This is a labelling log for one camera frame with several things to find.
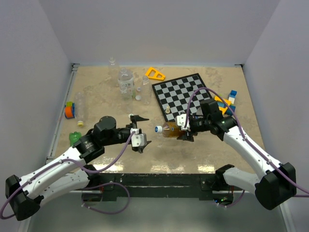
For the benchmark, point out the black white chessboard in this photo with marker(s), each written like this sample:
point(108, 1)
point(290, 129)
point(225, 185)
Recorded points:
point(176, 93)

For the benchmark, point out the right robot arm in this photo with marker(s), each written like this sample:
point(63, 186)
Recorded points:
point(272, 182)

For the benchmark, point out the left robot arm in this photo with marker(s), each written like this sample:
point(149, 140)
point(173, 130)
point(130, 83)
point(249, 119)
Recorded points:
point(71, 170)

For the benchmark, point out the orange blue toy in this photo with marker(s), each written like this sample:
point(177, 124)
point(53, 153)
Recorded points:
point(69, 110)

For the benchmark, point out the green plastic bottle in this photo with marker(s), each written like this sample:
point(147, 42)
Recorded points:
point(74, 137)

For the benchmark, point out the coloured toy blocks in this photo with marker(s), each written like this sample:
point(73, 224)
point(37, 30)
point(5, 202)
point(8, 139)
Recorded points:
point(230, 102)

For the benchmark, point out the cream chess piece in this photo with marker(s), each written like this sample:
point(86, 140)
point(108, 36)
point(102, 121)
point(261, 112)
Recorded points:
point(167, 109)

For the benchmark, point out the clear bottle near board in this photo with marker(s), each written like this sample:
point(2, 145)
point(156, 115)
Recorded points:
point(146, 90)

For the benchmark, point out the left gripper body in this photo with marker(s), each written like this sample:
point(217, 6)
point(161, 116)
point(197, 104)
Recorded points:
point(121, 134)

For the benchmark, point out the brown tea bottle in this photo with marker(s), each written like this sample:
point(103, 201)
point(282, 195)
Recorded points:
point(169, 130)

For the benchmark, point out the aluminium rail frame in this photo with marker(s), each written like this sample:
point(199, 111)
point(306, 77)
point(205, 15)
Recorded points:
point(52, 149)

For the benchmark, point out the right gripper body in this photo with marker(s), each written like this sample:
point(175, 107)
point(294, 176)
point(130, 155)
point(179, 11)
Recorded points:
point(200, 124)

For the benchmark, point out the small clear bottle front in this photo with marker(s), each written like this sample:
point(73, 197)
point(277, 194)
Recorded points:
point(126, 97)

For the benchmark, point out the lying clear bottle yellow cap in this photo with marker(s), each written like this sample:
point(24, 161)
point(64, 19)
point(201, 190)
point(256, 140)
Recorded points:
point(79, 101)

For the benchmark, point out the black base frame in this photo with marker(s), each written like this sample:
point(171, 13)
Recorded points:
point(205, 187)

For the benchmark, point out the clear bottle back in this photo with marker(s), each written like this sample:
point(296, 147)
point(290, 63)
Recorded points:
point(113, 70)

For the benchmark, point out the yellow triangular toy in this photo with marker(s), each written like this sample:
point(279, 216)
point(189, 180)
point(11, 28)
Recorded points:
point(154, 74)

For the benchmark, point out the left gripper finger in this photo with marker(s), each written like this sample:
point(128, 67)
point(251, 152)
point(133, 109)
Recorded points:
point(141, 148)
point(135, 119)

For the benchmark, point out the labelled clear water bottle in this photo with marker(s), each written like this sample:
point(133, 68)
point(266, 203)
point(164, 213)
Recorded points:
point(126, 79)

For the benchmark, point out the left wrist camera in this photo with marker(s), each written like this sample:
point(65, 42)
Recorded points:
point(138, 138)

